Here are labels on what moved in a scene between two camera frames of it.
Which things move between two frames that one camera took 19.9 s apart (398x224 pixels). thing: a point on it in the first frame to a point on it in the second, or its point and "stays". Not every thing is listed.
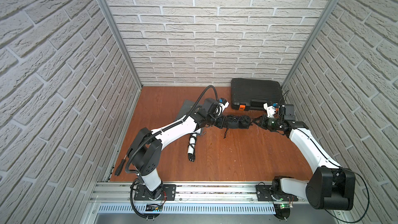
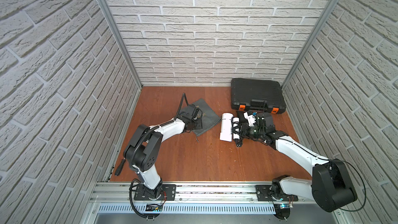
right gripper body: [268, 123] to [252, 132]
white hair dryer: [192, 147] to [229, 128]
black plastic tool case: [250, 94] stays
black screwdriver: [118, 170] stays
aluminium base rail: [118, 198] stays
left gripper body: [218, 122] to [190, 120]
